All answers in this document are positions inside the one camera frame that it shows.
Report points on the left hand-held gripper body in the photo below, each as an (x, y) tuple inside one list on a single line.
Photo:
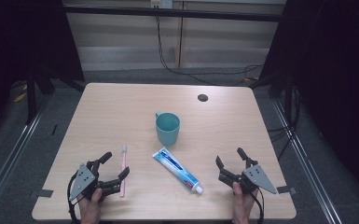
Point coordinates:
[(82, 180)]

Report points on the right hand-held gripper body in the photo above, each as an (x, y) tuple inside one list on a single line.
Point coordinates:
[(258, 177)]

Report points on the pink toothbrush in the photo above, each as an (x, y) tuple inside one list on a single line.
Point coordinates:
[(123, 169)]

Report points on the blue and white toothpaste tube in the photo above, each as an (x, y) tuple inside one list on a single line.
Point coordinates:
[(175, 168)]

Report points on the teal cup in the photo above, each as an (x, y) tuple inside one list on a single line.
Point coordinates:
[(168, 133)]

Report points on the person's left hand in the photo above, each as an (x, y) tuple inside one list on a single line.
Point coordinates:
[(90, 210)]

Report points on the person's right hand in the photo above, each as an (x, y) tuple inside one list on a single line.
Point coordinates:
[(242, 207)]

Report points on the grey tape piece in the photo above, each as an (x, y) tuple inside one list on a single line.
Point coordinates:
[(286, 189), (42, 193)]

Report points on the small black floor strip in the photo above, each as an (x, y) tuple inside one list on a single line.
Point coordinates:
[(54, 129)]

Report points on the dark round table grommet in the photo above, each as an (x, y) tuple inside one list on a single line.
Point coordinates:
[(202, 97)]

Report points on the black metal stand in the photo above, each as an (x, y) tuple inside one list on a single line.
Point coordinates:
[(289, 99), (31, 99)]

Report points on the yellow floor tape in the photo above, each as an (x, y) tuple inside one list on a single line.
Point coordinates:
[(20, 97)]

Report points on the dark curtain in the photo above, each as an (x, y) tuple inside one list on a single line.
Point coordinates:
[(332, 77), (18, 40)]

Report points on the black horizontal bar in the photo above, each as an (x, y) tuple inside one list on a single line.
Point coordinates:
[(174, 13)]

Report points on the metal floor rail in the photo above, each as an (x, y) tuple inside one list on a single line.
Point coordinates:
[(304, 161), (15, 149)]

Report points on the white wall socket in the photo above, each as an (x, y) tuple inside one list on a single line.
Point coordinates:
[(161, 3)]

